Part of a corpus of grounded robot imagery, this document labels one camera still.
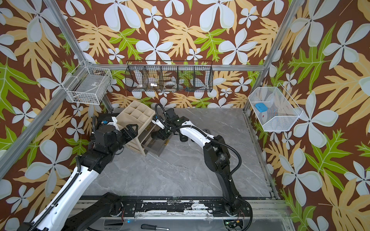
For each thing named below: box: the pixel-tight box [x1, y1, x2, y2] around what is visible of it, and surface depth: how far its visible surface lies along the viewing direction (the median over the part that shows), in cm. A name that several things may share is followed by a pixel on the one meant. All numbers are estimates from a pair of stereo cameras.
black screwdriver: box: [140, 223, 170, 231], surface depth 70 cm
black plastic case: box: [97, 113, 120, 127], surface depth 109 cm
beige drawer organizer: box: [116, 100, 157, 157], surface depth 84 cm
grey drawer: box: [141, 133, 172, 157], surface depth 93 cm
